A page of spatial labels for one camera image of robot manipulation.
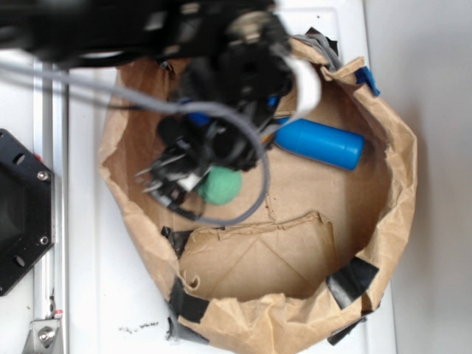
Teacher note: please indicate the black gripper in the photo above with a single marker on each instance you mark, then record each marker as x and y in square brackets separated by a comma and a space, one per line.
[195, 141]

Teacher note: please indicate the green dimpled ball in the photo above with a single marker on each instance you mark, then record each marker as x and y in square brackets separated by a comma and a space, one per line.
[220, 186]

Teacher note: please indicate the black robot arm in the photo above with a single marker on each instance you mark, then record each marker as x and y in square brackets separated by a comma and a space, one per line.
[237, 72]

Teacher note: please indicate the brown paper bag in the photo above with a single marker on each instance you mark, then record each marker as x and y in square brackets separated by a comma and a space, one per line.
[314, 258]

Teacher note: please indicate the blue plastic bottle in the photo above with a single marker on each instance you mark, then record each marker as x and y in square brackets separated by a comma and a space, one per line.
[322, 143]

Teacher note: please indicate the blue tape strip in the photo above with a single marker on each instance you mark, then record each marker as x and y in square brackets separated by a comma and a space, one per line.
[365, 76]

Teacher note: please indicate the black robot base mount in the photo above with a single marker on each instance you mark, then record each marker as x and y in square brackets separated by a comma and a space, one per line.
[26, 211]

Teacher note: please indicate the aluminium extrusion rail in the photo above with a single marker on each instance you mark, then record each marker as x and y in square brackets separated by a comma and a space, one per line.
[49, 329]

